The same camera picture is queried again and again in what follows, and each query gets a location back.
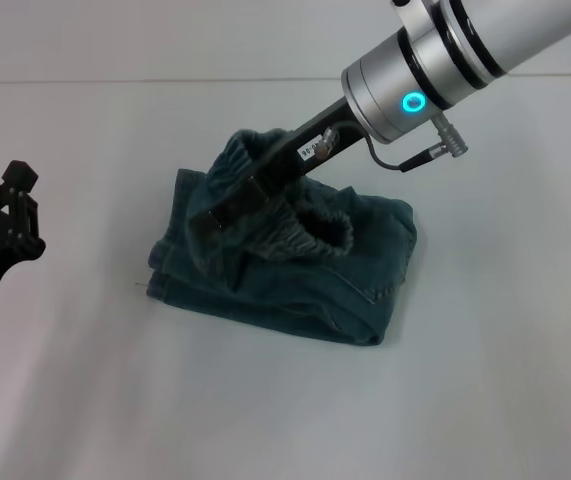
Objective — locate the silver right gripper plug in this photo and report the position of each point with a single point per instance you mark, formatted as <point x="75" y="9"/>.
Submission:
<point x="326" y="142"/>

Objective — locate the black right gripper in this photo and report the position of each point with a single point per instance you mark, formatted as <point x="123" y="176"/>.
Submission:
<point x="310" y="135"/>

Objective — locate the blue denim shorts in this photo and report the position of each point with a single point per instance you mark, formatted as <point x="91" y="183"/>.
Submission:
<point x="290" y="290"/>

